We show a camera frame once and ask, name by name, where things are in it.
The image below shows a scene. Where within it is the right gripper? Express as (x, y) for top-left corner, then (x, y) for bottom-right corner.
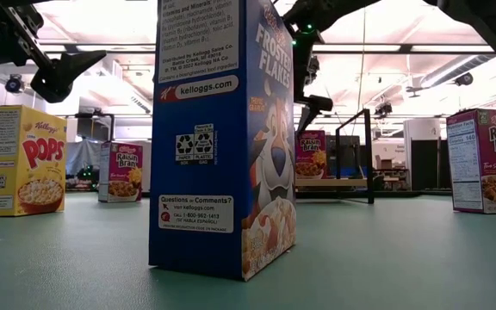
(293, 55), (334, 136)

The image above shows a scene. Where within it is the Raisin Bran cereal box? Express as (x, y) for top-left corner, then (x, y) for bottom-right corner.
(294, 129), (328, 181)
(445, 108), (496, 215)
(97, 140), (145, 204)

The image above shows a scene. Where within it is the Corn Pops cereal box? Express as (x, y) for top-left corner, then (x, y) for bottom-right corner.
(0, 104), (68, 218)

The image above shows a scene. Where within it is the Frosted Flakes cereal box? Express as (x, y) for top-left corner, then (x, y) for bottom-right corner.
(147, 0), (298, 282)

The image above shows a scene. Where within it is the black background stand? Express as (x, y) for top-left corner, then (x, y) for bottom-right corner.
(74, 112), (116, 143)

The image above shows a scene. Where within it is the black hanging ceiling device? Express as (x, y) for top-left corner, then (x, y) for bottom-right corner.
(375, 101), (394, 120)

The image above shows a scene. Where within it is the grey tarp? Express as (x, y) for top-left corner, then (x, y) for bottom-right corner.
(65, 138), (102, 177)

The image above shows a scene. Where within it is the cardboard box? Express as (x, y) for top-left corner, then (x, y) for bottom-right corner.
(375, 154), (398, 171)

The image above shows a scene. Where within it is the background robot with green lights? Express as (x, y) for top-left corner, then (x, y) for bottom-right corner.
(73, 165), (99, 190)

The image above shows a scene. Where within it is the overhead light bar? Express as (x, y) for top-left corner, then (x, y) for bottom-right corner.
(36, 41), (496, 55)

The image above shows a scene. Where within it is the white cabinet with black door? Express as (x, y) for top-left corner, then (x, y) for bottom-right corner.
(402, 118), (447, 193)

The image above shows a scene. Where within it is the black hanging camera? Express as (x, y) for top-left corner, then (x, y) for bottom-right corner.
(308, 54), (321, 85)

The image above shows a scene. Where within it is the wooden shelf with black frame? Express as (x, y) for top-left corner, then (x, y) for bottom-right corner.
(294, 108), (376, 206)

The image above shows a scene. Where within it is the thin hanging cable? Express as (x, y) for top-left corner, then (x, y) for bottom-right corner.
(355, 8), (368, 126)

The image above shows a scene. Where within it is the black metal table frame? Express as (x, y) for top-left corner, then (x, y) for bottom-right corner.
(65, 189), (451, 200)

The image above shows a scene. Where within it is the silver ceiling air duct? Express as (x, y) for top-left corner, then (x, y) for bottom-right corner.
(419, 53), (496, 90)

